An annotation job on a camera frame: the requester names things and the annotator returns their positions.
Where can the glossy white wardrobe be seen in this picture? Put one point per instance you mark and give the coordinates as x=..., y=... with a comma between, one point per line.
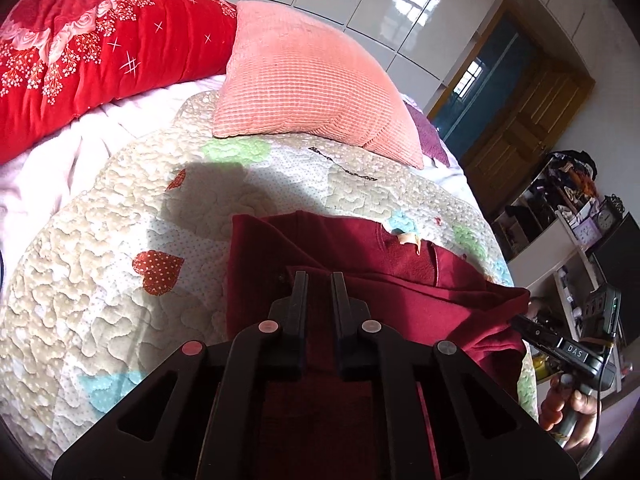
x=360, y=0

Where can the purple cushion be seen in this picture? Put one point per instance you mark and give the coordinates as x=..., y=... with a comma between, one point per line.
x=429, y=135

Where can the small table clock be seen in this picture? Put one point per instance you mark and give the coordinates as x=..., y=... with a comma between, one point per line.
x=606, y=218

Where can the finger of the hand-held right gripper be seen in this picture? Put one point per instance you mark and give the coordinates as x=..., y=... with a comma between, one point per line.
x=531, y=329

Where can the quilted heart-print bedspread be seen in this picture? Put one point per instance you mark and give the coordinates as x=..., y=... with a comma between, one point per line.
x=125, y=200

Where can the pink ribbed pillow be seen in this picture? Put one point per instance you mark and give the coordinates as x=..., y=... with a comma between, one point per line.
x=305, y=85

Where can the wooden door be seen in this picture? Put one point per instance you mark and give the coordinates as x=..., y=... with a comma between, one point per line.
x=525, y=130

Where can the person's right hand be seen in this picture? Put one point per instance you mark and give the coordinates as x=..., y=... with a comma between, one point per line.
x=552, y=405

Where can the dark red garment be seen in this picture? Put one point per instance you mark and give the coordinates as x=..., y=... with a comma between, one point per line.
x=400, y=300

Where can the pile of dark clothes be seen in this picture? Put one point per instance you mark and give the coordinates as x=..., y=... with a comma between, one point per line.
x=570, y=170

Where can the red floral quilt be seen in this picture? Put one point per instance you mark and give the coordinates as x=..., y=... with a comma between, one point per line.
x=90, y=50

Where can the black monitor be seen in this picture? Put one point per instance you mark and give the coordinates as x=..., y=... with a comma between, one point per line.
x=620, y=255

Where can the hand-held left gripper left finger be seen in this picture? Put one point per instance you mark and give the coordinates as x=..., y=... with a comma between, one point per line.
x=299, y=310

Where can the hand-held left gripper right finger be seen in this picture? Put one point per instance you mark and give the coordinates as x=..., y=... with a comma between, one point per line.
x=341, y=310

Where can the white shelf unit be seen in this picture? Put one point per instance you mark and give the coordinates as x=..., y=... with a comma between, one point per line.
x=555, y=240

